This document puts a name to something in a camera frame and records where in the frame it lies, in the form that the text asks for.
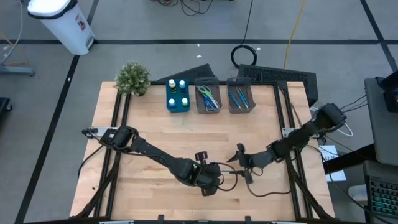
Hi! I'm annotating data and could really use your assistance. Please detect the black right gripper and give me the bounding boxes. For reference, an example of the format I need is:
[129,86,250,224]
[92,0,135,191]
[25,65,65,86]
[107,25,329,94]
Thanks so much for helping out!
[226,142,259,185]

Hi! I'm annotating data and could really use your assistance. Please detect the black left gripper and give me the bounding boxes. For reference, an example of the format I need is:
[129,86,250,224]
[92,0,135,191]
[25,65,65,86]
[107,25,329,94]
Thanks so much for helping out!
[194,151,223,197]

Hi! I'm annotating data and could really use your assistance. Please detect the green handled scissors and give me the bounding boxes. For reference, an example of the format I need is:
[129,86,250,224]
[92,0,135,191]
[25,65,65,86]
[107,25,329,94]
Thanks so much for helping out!
[197,85,219,109]

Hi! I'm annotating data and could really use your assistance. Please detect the grey translucent plastic bin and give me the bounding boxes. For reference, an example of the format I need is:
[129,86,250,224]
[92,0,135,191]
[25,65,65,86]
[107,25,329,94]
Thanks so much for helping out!
[194,77,223,114]
[226,76,257,114]

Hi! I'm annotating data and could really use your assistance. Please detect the blue plastic bin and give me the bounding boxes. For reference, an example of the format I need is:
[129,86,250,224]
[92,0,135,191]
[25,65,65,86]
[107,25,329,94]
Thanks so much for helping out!
[165,77,192,114]

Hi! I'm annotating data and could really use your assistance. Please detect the black perforated panel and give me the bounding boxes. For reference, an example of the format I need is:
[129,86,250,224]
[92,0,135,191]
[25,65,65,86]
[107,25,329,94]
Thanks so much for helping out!
[236,63,320,106]

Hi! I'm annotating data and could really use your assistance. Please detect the black triangular panel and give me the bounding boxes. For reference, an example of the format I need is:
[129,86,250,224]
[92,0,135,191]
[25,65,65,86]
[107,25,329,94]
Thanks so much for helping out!
[157,63,216,82]

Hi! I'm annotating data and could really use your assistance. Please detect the white paper sheet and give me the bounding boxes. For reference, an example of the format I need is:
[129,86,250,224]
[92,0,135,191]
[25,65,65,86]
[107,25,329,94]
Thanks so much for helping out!
[317,145,348,183]

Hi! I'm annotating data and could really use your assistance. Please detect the potted green plant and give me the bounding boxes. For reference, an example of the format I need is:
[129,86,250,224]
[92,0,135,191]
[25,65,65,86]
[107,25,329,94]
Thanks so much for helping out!
[114,60,152,97]

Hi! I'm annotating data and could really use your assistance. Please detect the white container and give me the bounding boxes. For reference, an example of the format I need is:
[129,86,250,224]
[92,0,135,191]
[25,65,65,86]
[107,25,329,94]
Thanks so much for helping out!
[347,184,369,202]

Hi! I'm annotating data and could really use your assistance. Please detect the grey desk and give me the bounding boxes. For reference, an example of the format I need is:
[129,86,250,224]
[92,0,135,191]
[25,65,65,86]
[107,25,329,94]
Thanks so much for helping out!
[363,77,398,167]

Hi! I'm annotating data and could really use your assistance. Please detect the backlit keyboard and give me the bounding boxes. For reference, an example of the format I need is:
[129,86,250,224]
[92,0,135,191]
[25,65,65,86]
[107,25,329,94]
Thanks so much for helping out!
[366,175,398,220]

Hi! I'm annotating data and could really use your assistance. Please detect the black desk device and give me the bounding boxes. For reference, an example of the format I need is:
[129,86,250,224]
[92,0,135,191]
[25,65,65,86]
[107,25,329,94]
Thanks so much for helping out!
[376,70,398,113]

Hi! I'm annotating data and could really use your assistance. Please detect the white trash bin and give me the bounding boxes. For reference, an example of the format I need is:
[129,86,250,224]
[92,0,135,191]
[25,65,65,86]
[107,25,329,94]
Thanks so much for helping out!
[27,0,96,56]

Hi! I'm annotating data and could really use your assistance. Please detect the black wheeled base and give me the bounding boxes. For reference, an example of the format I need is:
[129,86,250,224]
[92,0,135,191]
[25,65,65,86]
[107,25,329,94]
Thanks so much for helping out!
[0,96,13,123]

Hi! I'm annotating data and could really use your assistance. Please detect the grey metal stand foot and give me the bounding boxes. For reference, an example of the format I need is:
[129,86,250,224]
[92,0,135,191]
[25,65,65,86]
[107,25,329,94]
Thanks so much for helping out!
[0,63,35,77]

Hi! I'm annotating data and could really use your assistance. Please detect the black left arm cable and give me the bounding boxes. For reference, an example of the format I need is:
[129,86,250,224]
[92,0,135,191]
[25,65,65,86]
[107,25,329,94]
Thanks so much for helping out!
[213,161,239,192]

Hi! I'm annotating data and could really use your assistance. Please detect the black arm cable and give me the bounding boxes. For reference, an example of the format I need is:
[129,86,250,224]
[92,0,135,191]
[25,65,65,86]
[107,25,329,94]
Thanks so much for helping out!
[245,177,292,198]
[213,161,239,192]

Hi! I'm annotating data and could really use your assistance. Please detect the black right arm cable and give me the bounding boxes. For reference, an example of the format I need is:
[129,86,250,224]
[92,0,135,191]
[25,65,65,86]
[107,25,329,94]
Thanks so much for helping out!
[245,177,292,198]

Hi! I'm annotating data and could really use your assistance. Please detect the black aluminium table frame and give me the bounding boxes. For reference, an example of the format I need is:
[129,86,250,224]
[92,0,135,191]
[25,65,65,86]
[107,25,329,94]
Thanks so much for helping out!
[70,80,338,224]

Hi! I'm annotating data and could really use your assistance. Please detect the white cables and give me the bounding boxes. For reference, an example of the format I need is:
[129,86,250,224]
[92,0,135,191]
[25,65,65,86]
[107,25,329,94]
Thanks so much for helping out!
[334,123,354,138]

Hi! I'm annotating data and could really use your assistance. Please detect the black coiled floor cable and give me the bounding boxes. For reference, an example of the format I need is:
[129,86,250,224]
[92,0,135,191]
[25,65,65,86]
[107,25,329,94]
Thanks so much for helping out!
[230,0,258,69]

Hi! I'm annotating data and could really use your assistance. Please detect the yellow cable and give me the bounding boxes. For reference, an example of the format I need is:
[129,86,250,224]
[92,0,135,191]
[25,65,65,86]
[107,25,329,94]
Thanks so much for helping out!
[282,0,308,70]

